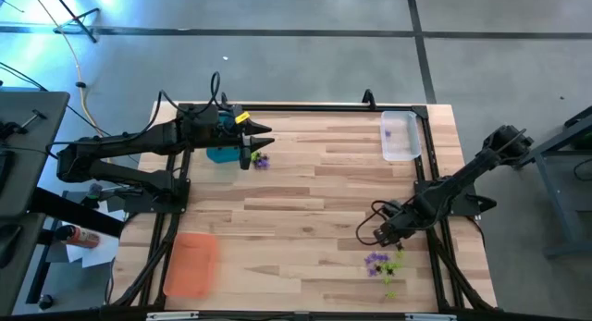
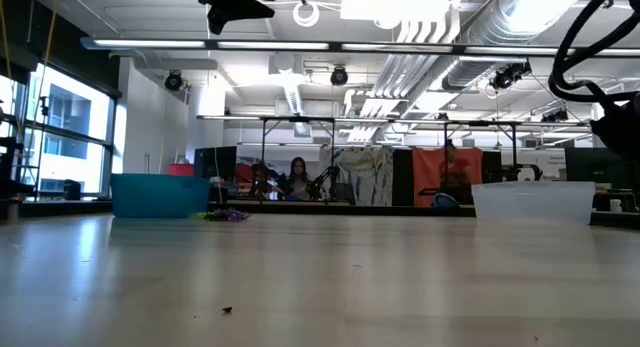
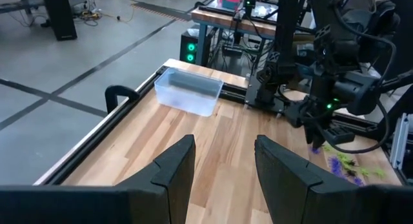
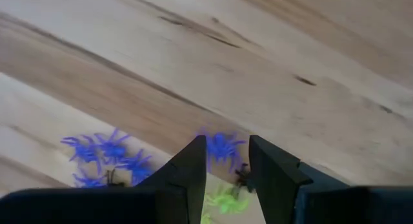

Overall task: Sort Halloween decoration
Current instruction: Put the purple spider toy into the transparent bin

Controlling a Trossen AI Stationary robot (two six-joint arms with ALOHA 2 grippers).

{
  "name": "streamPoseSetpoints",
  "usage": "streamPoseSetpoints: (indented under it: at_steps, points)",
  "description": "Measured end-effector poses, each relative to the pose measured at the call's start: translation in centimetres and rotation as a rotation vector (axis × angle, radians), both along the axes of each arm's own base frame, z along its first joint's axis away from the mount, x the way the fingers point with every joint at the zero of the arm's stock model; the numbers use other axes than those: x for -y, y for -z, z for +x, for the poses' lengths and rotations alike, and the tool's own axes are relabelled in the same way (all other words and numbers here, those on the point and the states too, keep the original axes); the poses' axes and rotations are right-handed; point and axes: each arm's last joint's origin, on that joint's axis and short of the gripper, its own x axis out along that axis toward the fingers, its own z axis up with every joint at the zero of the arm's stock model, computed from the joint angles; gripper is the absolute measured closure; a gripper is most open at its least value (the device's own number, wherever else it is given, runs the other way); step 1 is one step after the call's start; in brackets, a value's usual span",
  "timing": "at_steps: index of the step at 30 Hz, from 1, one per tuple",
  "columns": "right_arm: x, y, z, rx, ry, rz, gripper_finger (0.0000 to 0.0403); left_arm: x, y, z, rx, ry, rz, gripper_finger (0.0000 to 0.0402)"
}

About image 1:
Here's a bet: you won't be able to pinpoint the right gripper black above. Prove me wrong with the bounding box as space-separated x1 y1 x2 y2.
372 212 413 249

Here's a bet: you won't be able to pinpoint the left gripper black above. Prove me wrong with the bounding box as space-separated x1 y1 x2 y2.
215 103 277 171

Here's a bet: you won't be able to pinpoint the teal plastic bin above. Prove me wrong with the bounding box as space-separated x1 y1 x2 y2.
205 112 244 165

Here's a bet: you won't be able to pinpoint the clear plastic bin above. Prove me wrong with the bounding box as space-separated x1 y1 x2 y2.
379 110 423 163

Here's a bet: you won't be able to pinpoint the orange plastic bin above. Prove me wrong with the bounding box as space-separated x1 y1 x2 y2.
163 231 221 300

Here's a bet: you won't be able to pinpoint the black handheld tool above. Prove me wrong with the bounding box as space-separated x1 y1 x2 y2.
81 182 144 206

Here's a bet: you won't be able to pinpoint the white paper sheets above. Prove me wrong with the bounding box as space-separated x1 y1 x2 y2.
64 199 127 269

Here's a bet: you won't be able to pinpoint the black tripod stand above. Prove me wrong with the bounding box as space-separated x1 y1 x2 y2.
48 0 102 44

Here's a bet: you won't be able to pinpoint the black diagonal support bar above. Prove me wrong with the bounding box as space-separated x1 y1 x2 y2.
28 185 126 239

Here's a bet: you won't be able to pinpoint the orange spray can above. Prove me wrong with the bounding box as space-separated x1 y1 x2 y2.
55 224 102 249

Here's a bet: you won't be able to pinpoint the grey side table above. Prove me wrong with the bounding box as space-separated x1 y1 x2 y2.
0 90 71 315

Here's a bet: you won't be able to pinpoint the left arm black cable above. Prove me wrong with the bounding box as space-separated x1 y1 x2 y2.
146 70 222 128

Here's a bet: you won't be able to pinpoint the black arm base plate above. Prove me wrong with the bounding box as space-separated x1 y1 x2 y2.
123 178 191 216
413 178 485 218

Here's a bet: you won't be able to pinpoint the grey blue workbench frame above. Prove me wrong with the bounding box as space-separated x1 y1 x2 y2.
508 105 592 260

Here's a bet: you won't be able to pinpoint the yellow cable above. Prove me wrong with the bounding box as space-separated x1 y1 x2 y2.
27 0 104 140

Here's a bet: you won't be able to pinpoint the black T-handle tool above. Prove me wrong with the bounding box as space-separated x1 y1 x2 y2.
20 108 47 130

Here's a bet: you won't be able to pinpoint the black floor cable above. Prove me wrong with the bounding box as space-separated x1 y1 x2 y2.
0 61 145 167

